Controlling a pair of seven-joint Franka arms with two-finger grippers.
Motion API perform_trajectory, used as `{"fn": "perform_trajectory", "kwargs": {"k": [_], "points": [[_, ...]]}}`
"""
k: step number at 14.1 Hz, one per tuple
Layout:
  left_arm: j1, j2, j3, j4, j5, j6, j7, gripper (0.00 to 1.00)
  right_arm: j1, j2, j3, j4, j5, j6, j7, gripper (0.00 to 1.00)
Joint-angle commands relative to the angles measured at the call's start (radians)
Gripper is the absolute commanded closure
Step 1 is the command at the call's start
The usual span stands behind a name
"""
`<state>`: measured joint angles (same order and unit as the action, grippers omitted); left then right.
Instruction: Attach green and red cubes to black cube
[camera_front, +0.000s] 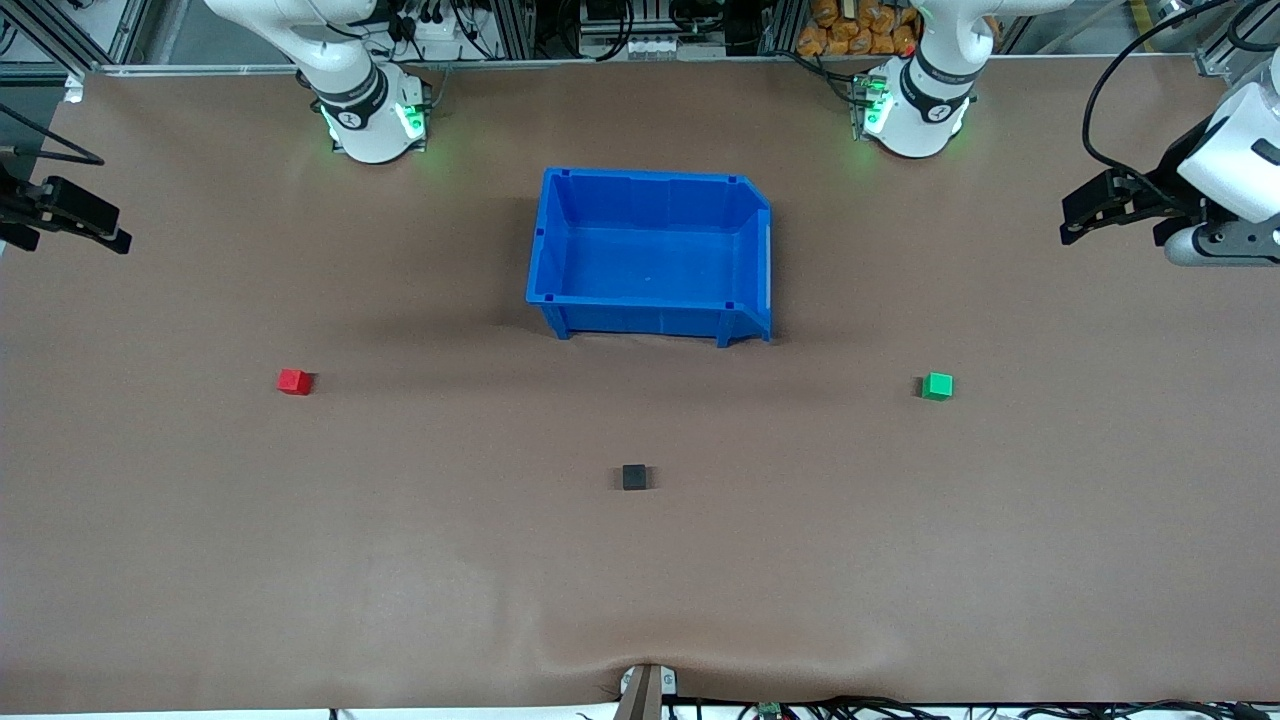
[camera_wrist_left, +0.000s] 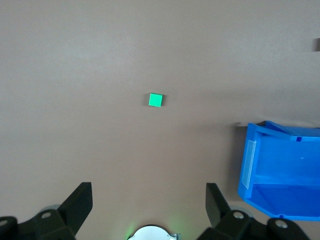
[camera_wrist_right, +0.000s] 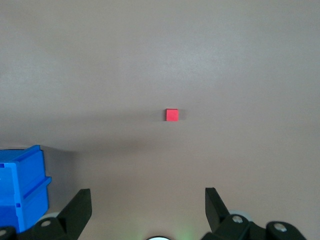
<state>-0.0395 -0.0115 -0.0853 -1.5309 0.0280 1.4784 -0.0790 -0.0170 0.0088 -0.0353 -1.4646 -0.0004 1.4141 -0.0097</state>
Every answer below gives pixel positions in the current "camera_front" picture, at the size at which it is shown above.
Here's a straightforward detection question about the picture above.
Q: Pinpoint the orange netted bag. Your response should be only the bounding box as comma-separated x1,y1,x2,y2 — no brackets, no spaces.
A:
796,0,921,58

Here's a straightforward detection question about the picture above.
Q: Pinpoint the white power strip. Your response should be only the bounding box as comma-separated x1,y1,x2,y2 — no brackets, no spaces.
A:
398,0,473,61

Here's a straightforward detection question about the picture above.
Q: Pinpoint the blue plastic storage bin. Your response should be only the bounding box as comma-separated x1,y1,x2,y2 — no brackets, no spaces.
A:
525,166,775,349

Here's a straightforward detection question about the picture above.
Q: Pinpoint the grey terminal block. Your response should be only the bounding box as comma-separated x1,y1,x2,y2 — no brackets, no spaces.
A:
625,34,728,61

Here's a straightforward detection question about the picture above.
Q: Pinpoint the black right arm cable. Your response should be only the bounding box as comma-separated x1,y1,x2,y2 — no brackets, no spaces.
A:
0,100,106,167

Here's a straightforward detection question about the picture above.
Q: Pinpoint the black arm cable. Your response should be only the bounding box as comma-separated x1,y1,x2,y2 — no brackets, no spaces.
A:
1082,0,1233,193
0,100,106,167

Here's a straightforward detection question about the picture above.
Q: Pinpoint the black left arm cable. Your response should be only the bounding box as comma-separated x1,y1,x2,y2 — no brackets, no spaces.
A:
1082,0,1233,193

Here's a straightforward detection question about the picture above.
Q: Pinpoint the black cable bundle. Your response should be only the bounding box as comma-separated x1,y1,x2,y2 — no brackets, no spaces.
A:
670,694,1280,720

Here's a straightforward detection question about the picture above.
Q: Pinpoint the metal table edge bracket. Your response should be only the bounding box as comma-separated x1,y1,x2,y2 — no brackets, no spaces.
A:
612,662,680,720

